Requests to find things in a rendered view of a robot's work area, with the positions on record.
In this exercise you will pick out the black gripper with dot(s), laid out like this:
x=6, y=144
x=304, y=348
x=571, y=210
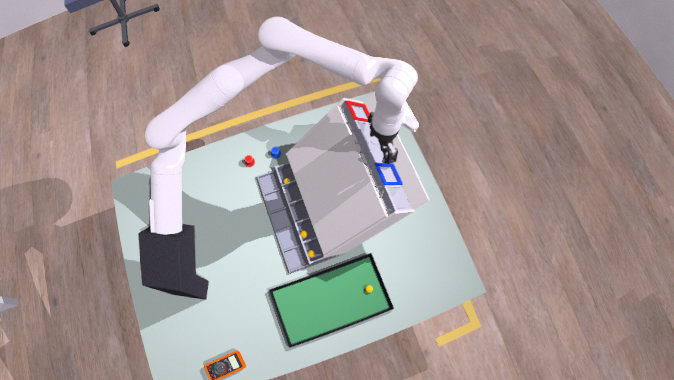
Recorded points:
x=388, y=142

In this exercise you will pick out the blue rectangular band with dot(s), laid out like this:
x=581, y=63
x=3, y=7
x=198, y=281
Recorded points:
x=382, y=176

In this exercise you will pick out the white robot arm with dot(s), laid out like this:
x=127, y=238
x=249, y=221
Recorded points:
x=279, y=37

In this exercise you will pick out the orange pocket multimeter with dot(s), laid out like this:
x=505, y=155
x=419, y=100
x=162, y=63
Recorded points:
x=225, y=366

